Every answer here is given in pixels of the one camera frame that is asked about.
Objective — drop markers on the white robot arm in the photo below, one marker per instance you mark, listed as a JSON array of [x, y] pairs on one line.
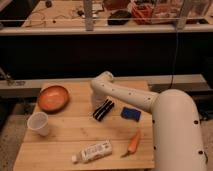
[[177, 135]]

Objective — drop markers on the black computer mouse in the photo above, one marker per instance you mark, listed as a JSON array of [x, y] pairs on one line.
[[119, 17]]

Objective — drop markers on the orange crate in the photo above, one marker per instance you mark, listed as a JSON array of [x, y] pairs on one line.
[[142, 14]]

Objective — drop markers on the orange bowl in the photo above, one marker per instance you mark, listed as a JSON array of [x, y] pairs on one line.
[[53, 98]]

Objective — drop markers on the blue eraser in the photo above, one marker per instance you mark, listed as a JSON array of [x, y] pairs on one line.
[[130, 113]]

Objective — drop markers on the grey metal post right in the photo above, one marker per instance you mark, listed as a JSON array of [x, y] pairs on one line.
[[183, 14]]

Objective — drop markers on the grey metal post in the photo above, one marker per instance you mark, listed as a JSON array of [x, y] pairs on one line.
[[88, 14], [183, 14]]

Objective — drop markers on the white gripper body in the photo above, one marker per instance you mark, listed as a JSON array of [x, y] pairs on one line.
[[97, 99]]

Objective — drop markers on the orange carrot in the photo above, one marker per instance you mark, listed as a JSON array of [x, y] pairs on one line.
[[132, 146]]

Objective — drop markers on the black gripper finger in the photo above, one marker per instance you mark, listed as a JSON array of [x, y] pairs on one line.
[[105, 111], [99, 109]]

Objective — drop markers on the white paper cup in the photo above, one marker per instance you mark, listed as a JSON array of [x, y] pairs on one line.
[[38, 122]]

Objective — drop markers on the white plastic bottle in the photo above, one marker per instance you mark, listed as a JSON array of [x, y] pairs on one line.
[[93, 152]]

